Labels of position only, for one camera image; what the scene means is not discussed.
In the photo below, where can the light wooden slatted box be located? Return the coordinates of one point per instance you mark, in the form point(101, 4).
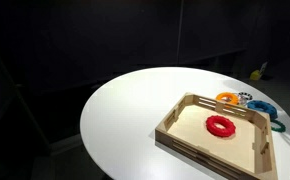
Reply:
point(185, 148)

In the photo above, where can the yellow box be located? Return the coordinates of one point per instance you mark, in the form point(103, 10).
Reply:
point(255, 75)

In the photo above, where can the small white card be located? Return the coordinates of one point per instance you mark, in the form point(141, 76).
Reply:
point(263, 66)

